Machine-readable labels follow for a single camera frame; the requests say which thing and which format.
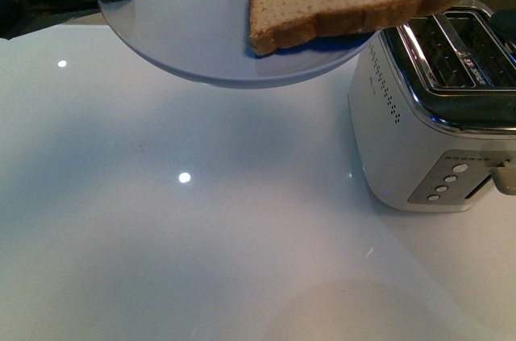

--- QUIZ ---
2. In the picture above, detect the blue round plate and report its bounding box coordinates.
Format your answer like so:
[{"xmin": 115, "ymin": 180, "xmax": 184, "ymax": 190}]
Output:
[{"xmin": 100, "ymin": 0, "xmax": 377, "ymax": 89}]

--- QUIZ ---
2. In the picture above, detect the white chrome two-slot toaster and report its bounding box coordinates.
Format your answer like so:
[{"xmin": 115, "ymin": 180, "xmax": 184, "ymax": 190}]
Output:
[{"xmin": 348, "ymin": 6, "xmax": 515, "ymax": 213}]

